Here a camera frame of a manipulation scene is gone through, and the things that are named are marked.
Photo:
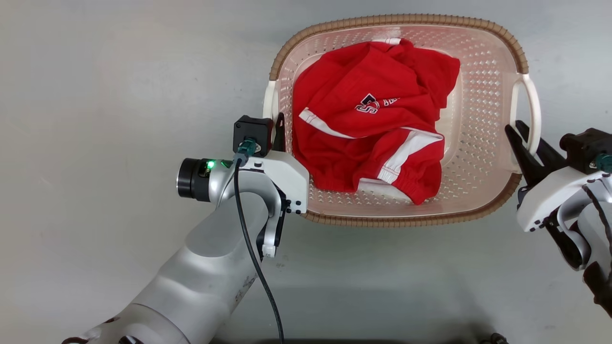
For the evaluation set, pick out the red and white garment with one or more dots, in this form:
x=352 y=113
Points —
x=368 y=124

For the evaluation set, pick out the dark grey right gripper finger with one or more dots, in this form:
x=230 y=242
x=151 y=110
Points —
x=528 y=162
x=545 y=150

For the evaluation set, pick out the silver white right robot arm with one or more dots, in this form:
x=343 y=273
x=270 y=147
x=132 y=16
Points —
x=595 y=229

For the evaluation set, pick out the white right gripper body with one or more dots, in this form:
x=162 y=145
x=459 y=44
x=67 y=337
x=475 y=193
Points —
x=550 y=196

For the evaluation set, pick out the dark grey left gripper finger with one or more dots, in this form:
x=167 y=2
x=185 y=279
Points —
x=279 y=138

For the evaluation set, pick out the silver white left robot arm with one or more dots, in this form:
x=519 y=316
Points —
x=210 y=267

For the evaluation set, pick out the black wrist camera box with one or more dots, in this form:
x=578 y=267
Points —
x=585 y=145
x=251 y=131

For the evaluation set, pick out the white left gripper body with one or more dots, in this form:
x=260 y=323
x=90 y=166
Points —
x=287 y=177

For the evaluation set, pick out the pink plastic laundry basket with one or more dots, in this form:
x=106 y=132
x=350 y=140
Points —
x=478 y=119

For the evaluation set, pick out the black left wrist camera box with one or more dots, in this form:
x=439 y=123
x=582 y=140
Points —
x=251 y=131

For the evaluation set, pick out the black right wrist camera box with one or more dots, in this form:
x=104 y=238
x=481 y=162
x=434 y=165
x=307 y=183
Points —
x=585 y=145

